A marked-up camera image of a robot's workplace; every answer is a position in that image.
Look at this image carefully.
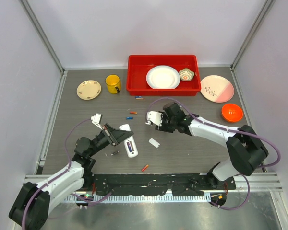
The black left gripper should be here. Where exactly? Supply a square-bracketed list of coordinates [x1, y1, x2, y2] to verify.
[88, 123, 133, 157]

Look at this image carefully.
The purple blue battery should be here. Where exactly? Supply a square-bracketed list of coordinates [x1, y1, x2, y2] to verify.
[127, 141, 134, 152]

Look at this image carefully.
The white remote control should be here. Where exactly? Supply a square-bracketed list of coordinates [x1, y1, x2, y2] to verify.
[119, 124, 138, 158]

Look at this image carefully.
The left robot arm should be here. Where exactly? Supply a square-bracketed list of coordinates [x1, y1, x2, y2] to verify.
[8, 124, 133, 230]

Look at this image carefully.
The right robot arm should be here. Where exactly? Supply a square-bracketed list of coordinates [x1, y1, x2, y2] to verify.
[146, 102, 268, 189]

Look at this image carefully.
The red orange battery near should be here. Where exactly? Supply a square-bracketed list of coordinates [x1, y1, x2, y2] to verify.
[141, 164, 149, 172]

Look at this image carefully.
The white paper plate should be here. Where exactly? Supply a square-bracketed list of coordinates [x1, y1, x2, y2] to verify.
[146, 65, 180, 89]

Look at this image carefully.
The yellow mug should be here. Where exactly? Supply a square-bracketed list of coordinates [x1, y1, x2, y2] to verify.
[105, 74, 121, 94]

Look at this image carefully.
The patterned small bowl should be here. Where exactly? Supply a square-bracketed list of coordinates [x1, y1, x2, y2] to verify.
[179, 68, 195, 81]

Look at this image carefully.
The cream floral plate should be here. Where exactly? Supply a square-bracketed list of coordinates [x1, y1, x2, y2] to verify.
[76, 80, 101, 100]

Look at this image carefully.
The pink white plate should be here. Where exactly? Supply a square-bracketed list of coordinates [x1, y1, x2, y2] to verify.
[200, 75, 235, 103]

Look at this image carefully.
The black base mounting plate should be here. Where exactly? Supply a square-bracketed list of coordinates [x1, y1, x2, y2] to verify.
[82, 173, 236, 196]

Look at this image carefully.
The orange plastic bowl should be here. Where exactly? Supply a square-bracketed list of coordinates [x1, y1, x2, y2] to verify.
[221, 103, 243, 122]

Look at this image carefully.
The red plastic bin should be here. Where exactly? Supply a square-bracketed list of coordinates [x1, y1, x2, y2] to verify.
[126, 54, 201, 96]

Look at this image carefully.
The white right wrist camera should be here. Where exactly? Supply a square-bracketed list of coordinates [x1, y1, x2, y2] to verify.
[145, 111, 162, 127]

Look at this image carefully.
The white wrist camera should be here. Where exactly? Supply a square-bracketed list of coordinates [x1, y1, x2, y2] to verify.
[91, 113, 103, 130]
[145, 111, 162, 127]

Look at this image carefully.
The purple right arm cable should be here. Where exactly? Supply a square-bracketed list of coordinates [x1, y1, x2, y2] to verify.
[146, 96, 281, 210]

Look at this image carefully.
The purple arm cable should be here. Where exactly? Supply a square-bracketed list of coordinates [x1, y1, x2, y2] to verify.
[146, 96, 281, 210]
[21, 118, 113, 230]

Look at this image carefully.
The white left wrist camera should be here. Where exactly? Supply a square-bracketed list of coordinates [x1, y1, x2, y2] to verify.
[91, 113, 103, 130]

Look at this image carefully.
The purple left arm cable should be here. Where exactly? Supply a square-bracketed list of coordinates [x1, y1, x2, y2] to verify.
[21, 118, 113, 230]

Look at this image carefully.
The white slotted cable duct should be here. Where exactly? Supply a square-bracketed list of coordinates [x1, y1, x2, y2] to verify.
[64, 193, 212, 204]

